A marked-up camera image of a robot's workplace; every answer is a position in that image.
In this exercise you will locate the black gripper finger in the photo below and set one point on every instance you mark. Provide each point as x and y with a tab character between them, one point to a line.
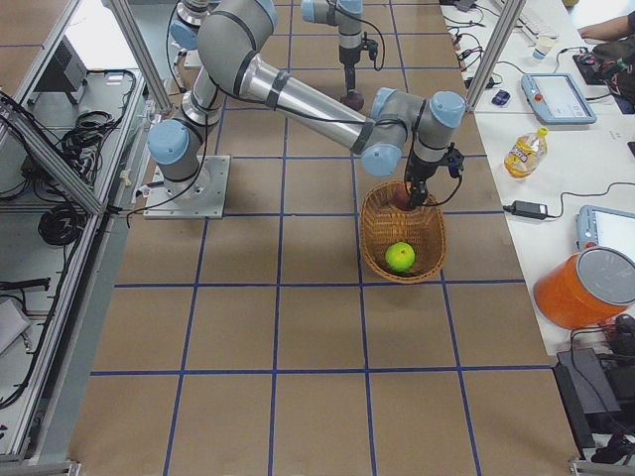
417	193
350	87

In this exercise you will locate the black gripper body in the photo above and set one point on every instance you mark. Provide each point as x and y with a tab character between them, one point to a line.
350	68
417	173

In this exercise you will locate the red yellow apple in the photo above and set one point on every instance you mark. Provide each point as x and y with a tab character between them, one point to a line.
401	198

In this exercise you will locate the dark red apple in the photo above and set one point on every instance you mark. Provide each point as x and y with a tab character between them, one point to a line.
353	99

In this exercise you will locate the green apple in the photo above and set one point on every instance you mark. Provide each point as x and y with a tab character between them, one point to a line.
400	257

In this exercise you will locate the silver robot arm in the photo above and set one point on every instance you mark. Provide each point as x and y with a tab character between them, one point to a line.
345	15
229	41

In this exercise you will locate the woven wicker basket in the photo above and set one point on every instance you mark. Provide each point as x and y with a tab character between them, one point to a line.
383	224

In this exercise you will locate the black power adapter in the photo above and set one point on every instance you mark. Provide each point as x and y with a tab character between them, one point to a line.
527	209

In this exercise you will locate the orange juice bottle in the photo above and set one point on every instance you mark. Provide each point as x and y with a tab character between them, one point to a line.
527	153

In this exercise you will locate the blue checkered pouch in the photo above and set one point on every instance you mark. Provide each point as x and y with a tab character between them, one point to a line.
501	98

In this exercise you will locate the far teach pendant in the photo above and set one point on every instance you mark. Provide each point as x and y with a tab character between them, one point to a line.
556	99

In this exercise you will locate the teach pendant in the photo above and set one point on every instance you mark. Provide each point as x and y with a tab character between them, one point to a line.
605	227
556	99

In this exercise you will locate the white paper cup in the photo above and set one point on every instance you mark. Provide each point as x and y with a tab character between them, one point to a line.
542	47

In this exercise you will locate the near teach pendant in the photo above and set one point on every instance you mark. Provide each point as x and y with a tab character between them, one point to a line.
605	227

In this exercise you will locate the orange bucket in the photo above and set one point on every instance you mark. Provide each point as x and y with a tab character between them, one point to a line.
588	288

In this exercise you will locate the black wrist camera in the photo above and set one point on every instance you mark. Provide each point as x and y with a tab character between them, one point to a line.
371	47
453	161

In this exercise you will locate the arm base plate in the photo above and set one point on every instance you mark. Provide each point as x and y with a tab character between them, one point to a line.
192	60
192	199

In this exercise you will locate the aluminium frame post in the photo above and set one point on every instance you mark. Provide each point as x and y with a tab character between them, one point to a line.
496	44

